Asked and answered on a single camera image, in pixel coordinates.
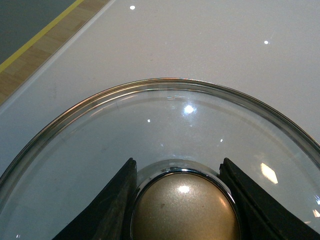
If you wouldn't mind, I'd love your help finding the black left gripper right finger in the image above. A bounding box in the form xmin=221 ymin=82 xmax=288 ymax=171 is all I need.
xmin=219 ymin=157 xmax=320 ymax=240

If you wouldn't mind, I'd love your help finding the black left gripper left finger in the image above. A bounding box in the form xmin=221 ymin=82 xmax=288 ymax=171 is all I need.
xmin=54 ymin=158 xmax=137 ymax=240

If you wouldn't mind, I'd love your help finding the glass pot lid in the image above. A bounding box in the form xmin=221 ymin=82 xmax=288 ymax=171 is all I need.
xmin=0 ymin=79 xmax=320 ymax=240

